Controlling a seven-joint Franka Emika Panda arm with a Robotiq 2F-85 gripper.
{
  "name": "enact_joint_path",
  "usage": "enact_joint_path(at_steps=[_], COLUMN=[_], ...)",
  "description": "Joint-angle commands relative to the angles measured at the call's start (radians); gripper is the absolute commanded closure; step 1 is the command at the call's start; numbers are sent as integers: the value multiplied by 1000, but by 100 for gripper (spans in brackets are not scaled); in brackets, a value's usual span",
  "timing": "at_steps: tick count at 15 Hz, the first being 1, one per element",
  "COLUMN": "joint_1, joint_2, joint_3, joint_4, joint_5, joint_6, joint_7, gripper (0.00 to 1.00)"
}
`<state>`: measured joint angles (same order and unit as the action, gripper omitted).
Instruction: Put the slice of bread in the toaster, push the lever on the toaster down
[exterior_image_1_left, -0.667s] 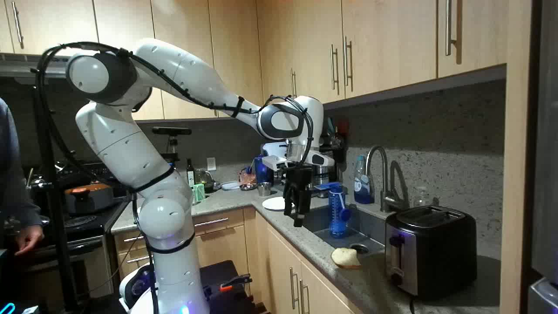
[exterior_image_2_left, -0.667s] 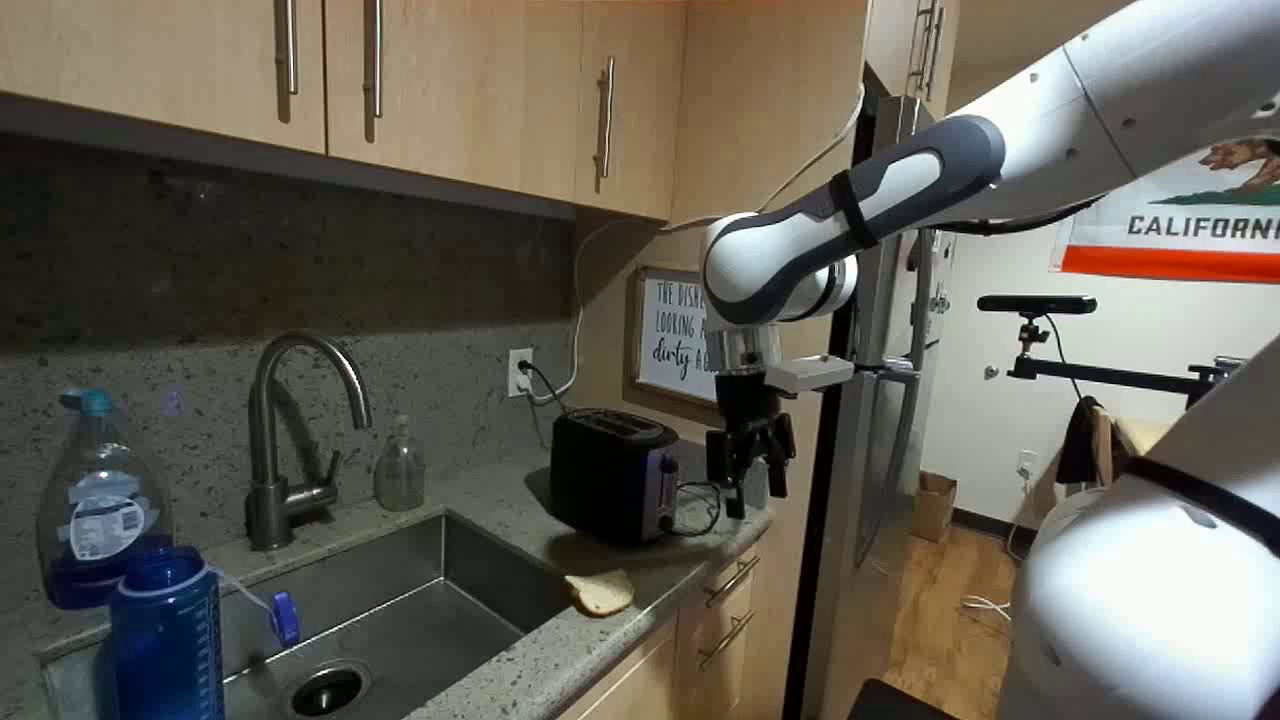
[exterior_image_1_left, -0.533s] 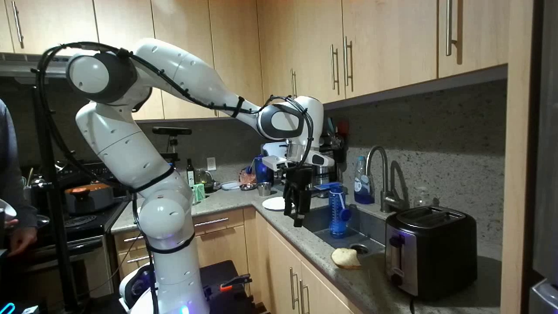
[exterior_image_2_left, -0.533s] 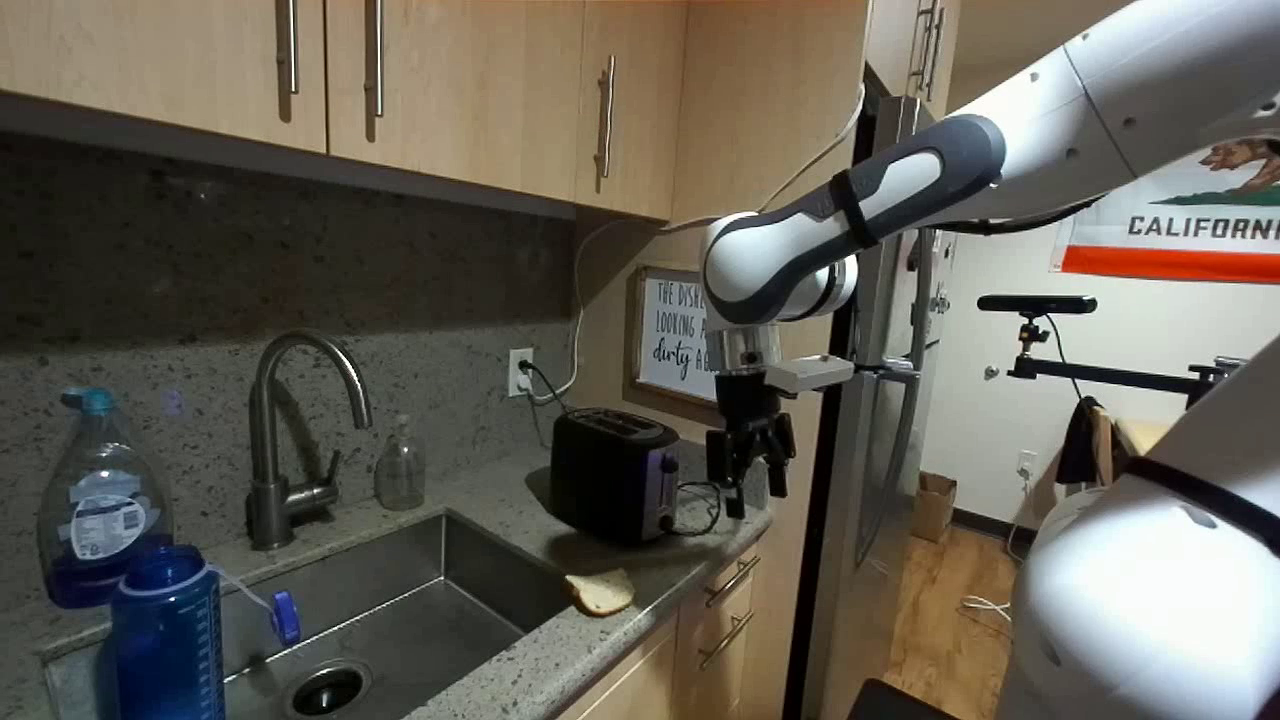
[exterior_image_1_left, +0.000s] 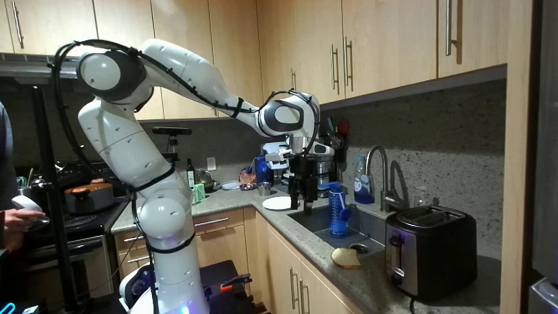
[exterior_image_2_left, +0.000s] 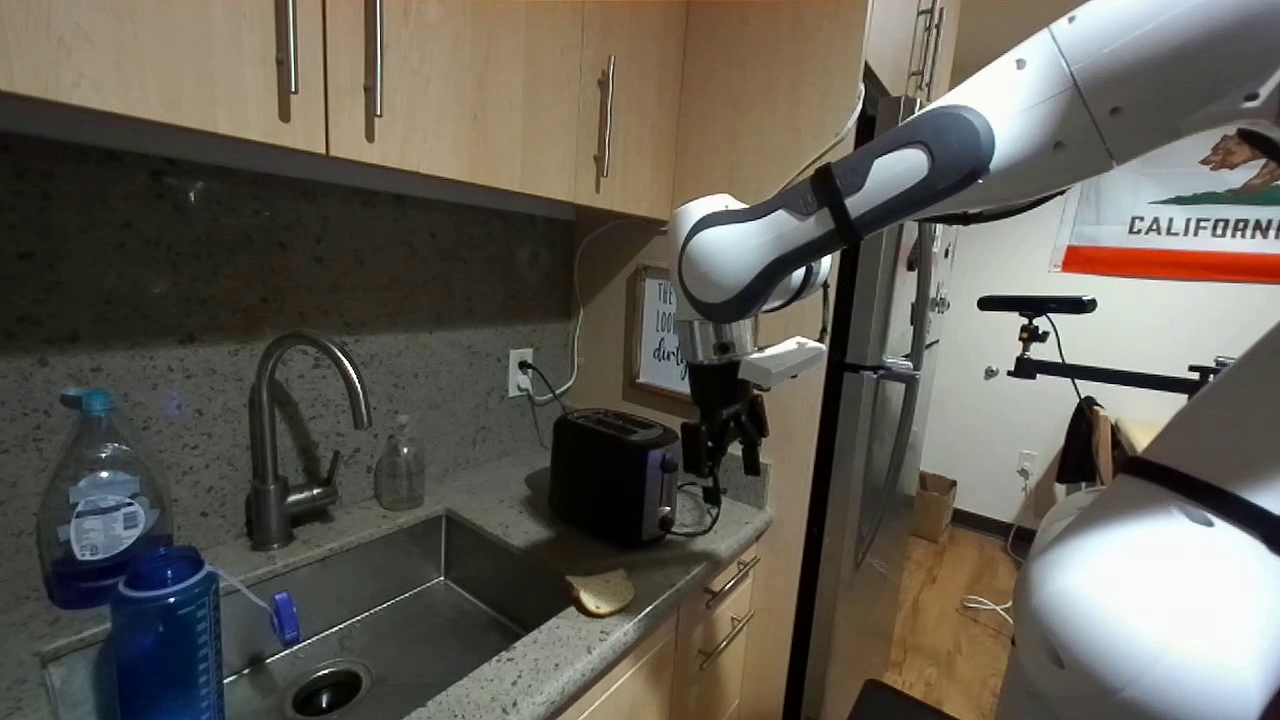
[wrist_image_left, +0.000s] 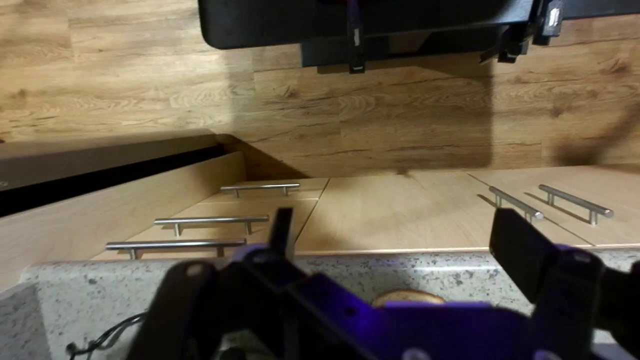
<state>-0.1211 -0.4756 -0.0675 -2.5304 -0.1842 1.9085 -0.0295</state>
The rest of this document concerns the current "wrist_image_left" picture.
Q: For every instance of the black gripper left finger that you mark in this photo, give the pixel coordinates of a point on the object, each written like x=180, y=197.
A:
x=200, y=312

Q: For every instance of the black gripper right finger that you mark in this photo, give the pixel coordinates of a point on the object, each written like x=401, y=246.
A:
x=566, y=292

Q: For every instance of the brown slice of bread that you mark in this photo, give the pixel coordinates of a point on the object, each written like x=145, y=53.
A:
x=409, y=299

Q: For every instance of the light wood base cabinets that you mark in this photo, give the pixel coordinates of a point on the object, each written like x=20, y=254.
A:
x=387, y=212

